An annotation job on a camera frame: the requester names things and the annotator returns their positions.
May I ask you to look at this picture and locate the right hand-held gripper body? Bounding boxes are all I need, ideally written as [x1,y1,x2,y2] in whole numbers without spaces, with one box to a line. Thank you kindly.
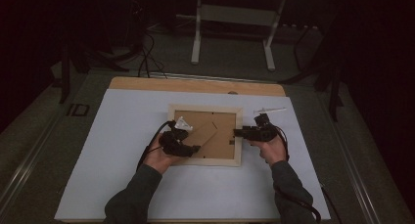
[246,107,288,143]

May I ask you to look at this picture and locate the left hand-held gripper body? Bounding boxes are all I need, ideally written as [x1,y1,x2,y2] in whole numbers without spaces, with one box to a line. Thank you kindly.
[159,116,194,157]

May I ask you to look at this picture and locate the wooden picture frame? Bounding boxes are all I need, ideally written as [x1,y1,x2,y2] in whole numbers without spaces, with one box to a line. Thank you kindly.
[167,104,244,168]

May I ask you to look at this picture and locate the person's left hand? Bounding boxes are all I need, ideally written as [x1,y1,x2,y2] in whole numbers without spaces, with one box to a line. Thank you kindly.
[143,132,184,175]

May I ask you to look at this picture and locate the person's right hand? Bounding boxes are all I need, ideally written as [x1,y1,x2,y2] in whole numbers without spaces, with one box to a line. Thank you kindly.
[250,134,289,168]

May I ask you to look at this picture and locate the white table mat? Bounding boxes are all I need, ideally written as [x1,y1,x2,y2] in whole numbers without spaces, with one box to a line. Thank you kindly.
[54,88,331,221]

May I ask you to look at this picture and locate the metal strip behind table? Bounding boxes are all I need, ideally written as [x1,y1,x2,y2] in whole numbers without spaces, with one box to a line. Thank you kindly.
[148,71,278,85]

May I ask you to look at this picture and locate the black floor socket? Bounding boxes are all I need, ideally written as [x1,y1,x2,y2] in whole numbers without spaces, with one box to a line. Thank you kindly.
[67,103,90,117]

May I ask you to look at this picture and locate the black stand with splayed legs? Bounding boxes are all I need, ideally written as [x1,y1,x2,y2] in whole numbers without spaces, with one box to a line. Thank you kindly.
[58,37,130,105]

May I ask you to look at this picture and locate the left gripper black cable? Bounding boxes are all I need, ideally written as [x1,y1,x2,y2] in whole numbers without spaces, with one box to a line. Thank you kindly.
[136,119,175,171]

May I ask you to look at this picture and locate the black stand with tall post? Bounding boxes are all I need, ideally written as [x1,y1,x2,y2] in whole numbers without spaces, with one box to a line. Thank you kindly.
[279,22,346,122]

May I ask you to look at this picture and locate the black floor cables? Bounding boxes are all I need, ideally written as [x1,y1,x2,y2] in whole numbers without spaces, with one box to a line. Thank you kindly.
[136,29,168,79]

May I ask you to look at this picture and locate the metal floor rail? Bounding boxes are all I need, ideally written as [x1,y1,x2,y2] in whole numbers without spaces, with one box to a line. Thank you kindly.
[317,86,384,224]
[0,112,68,215]

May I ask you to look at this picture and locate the thin black cable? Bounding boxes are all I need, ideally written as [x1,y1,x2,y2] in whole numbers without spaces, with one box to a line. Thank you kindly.
[320,184,343,224]

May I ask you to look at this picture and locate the white desk frame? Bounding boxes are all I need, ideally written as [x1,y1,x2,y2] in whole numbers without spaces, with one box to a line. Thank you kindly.
[190,0,288,71]

